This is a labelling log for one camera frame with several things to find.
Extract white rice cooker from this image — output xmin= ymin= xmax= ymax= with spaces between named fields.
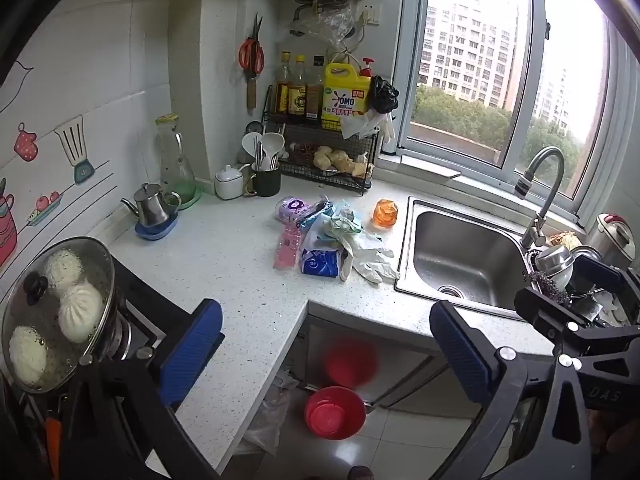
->
xmin=594 ymin=212 xmax=637 ymax=267

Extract white steamed bun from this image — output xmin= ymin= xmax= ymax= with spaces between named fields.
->
xmin=9 ymin=326 xmax=48 ymax=386
xmin=58 ymin=282 xmax=105 ymax=345
xmin=44 ymin=250 xmax=83 ymax=293

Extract large ginger root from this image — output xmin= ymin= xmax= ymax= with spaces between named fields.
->
xmin=313 ymin=145 xmax=352 ymax=171

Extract amber sauce bottle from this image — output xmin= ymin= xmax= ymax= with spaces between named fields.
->
xmin=273 ymin=51 xmax=294 ymax=116

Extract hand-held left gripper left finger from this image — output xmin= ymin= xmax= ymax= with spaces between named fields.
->
xmin=60 ymin=299 xmax=224 ymax=480

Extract steel pot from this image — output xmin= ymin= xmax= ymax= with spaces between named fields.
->
xmin=102 ymin=300 xmax=153 ymax=361

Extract steel teapot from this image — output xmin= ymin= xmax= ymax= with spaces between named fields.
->
xmin=120 ymin=182 xmax=182 ymax=228

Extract glass pot lid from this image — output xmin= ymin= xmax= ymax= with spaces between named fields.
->
xmin=0 ymin=236 xmax=117 ymax=394

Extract purple label juice bottle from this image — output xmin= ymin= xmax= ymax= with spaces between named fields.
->
xmin=275 ymin=196 xmax=332 ymax=227

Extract white plastic bag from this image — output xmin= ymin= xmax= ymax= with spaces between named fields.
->
xmin=244 ymin=372 xmax=302 ymax=457

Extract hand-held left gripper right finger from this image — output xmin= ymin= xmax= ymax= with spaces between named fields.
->
xmin=430 ymin=301 xmax=593 ymax=480

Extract steel sink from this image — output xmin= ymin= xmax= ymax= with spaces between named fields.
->
xmin=394 ymin=195 xmax=543 ymax=319

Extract dark sauce bottle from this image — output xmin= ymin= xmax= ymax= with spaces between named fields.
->
xmin=305 ymin=55 xmax=326 ymax=122

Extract glass carafe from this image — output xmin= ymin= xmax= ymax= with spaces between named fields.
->
xmin=155 ymin=113 xmax=197 ymax=206

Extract blue tissue packet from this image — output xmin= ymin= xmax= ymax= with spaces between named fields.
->
xmin=299 ymin=247 xmax=344 ymax=279

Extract orange glass jar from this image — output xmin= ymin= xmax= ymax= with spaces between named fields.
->
xmin=373 ymin=198 xmax=400 ymax=228

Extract white wall outlet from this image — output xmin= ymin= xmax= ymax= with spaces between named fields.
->
xmin=357 ymin=2 xmax=384 ymax=27

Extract black plastic bag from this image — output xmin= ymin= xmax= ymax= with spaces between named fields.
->
xmin=367 ymin=76 xmax=400 ymax=115

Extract green saucer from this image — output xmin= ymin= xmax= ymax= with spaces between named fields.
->
xmin=176 ymin=181 xmax=204 ymax=211

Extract window frame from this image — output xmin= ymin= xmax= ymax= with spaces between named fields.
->
xmin=394 ymin=0 xmax=640 ymax=223

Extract blue saucer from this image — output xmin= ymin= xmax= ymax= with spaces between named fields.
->
xmin=134 ymin=214 xmax=179 ymax=240

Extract steel faucet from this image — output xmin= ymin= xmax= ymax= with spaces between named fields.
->
xmin=514 ymin=146 xmax=567 ymax=252

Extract red plastic basin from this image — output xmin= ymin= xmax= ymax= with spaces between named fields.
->
xmin=304 ymin=385 xmax=367 ymax=441

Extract crumpled clear plastic wrapper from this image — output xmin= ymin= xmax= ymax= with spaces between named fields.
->
xmin=317 ymin=200 xmax=367 ymax=242

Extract white rubber glove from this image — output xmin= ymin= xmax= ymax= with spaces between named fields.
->
xmin=339 ymin=232 xmax=401 ymax=286

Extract pink packet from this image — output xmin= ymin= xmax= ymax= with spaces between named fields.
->
xmin=273 ymin=225 xmax=306 ymax=270

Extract dark green utensil cup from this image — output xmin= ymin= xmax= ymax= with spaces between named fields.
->
xmin=245 ymin=161 xmax=282 ymax=198

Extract yellow detergent bottle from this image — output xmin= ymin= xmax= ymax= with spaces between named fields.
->
xmin=321 ymin=57 xmax=376 ymax=131

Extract clear plastic bag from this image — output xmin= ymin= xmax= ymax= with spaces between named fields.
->
xmin=305 ymin=2 xmax=362 ymax=45

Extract black gas stove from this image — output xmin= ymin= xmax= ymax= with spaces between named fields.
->
xmin=107 ymin=254 xmax=206 ymax=356

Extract black wire rack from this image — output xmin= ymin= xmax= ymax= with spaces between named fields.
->
xmin=262 ymin=85 xmax=382 ymax=197

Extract red handled scissors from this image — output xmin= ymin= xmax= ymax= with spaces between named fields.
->
xmin=238 ymin=12 xmax=266 ymax=78

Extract yellow label sauce bottle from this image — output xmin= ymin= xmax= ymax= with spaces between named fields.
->
xmin=288 ymin=55 xmax=309 ymax=120

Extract white lidded jar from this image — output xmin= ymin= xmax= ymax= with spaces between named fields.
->
xmin=215 ymin=164 xmax=251 ymax=200

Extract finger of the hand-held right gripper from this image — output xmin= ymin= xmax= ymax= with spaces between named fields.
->
xmin=514 ymin=286 xmax=640 ymax=361
xmin=575 ymin=255 xmax=640 ymax=311

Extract steel cabinet door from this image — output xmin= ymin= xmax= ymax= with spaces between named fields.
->
xmin=299 ymin=310 xmax=453 ymax=413

